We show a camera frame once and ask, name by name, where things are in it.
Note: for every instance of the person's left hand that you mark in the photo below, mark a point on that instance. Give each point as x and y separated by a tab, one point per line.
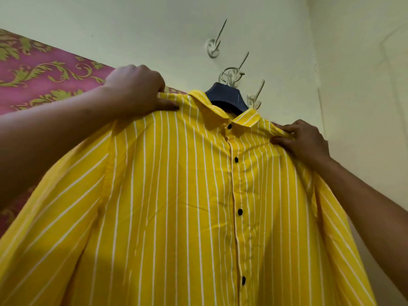
134	89

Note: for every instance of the person's right hand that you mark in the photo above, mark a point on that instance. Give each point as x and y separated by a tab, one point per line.
307	143

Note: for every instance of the person's left thumb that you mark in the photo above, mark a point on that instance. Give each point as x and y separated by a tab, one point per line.
167	105

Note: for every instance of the person's right thumb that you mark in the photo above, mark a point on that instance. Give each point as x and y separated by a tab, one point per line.
282	141

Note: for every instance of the yellow white-striped shirt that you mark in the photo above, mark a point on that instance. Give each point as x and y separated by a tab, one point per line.
191	213

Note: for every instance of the person's left forearm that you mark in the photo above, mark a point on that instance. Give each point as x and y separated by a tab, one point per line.
47	140

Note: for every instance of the person's right forearm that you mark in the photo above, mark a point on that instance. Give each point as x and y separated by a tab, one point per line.
366	216

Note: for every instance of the dark blue clothes hanger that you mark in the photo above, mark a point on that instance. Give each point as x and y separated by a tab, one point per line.
227	95

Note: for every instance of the pink floral curtain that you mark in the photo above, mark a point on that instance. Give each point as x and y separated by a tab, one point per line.
38	79

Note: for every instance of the metal wall hook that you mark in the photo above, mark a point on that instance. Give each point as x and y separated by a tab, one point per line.
215	44
255	98
235	73

